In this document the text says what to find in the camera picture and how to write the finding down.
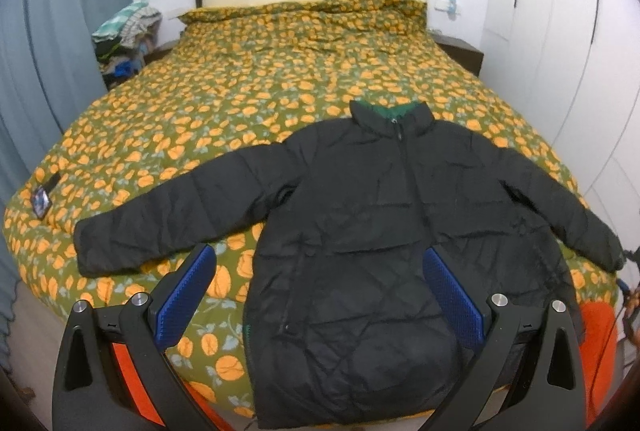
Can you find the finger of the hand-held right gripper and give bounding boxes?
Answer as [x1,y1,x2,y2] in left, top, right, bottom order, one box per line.
[618,245,640,348]

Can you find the dark wooden nightstand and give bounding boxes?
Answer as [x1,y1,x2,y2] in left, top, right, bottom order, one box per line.
[432,36,485,77]

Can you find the black puffer jacket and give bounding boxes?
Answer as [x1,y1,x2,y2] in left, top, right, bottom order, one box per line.
[74,98,626,430]

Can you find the green floral bed blanket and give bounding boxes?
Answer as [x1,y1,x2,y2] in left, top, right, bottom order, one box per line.
[2,0,621,427]

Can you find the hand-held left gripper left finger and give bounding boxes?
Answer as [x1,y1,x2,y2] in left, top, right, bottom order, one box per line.
[52,243,221,431]

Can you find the pile of clothes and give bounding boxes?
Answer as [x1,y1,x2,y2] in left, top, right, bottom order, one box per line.
[92,0,164,90]

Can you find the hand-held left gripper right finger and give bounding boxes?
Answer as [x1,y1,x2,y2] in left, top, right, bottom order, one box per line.
[417,247,586,431]

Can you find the blue-grey curtain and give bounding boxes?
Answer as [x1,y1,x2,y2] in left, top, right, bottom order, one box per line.
[0,0,134,362]

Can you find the white wardrobe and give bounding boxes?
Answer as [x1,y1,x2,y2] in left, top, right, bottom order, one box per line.
[479,0,640,237]

